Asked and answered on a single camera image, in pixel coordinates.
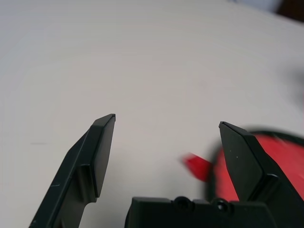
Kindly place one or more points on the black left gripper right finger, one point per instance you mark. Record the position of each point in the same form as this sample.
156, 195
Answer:
242, 161

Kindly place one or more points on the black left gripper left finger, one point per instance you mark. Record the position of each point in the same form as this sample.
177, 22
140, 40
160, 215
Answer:
78, 178

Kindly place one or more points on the red black paddle case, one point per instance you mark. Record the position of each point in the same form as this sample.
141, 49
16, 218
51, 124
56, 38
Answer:
273, 147

